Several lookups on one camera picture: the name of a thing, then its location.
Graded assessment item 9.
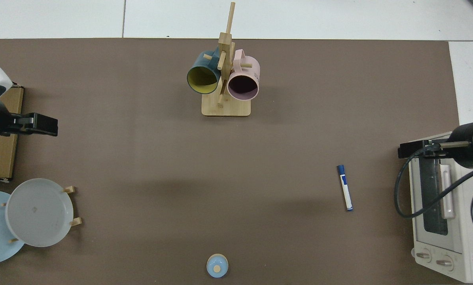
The brown table cloth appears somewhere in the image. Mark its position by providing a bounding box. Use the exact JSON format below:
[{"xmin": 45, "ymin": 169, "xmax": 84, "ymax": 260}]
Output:
[{"xmin": 0, "ymin": 38, "xmax": 460, "ymax": 285}]

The wooden cup stand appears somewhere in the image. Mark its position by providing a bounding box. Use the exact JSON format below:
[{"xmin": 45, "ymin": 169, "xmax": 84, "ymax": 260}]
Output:
[{"xmin": 201, "ymin": 2, "xmax": 252, "ymax": 117}]

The blue and white marker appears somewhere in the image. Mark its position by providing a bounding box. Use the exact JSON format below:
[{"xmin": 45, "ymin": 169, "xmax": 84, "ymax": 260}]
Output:
[{"xmin": 337, "ymin": 165, "xmax": 354, "ymax": 212}]

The pale toaster oven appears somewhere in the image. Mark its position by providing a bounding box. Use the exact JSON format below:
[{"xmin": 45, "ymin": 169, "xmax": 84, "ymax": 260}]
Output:
[{"xmin": 409, "ymin": 133, "xmax": 473, "ymax": 284}]

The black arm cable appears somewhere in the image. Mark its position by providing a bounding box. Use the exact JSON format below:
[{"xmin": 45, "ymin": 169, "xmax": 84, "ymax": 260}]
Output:
[{"xmin": 394, "ymin": 141, "xmax": 473, "ymax": 219}]

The grey plate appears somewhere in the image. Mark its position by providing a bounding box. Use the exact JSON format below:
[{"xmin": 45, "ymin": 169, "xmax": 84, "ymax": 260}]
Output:
[{"xmin": 5, "ymin": 178, "xmax": 74, "ymax": 248}]

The pink cup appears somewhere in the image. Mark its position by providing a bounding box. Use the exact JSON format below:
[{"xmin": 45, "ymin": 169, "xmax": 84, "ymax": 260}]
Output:
[{"xmin": 227, "ymin": 49, "xmax": 260, "ymax": 101}]

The wooden plate rack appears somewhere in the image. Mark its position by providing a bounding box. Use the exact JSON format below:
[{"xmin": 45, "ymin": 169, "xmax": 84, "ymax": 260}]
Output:
[{"xmin": 0, "ymin": 185, "xmax": 83, "ymax": 244}]

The small blue round knob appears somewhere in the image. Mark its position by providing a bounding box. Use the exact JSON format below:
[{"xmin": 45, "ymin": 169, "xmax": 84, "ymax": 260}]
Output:
[{"xmin": 206, "ymin": 254, "xmax": 229, "ymax": 278}]

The teal cup yellow inside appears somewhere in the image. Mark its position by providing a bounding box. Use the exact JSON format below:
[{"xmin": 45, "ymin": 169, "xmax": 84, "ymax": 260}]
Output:
[{"xmin": 187, "ymin": 49, "xmax": 222, "ymax": 95}]

